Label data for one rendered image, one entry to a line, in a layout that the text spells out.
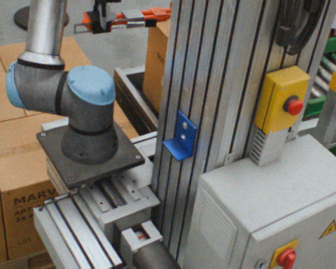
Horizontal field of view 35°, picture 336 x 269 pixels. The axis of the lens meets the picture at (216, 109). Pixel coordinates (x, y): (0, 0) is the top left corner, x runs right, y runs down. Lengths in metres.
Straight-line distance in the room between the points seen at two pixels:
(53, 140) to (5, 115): 0.92
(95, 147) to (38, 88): 0.21
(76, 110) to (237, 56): 0.50
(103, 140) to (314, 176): 0.55
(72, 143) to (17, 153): 0.82
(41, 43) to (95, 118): 0.22
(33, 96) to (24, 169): 0.81
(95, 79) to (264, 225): 0.56
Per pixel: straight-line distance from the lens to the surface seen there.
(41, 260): 2.53
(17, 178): 2.13
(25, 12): 4.29
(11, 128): 2.35
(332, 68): 3.09
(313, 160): 1.28
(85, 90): 1.32
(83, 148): 1.43
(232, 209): 1.11
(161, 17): 2.06
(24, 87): 1.38
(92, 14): 2.00
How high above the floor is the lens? 2.03
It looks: 36 degrees down
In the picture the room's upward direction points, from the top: 11 degrees clockwise
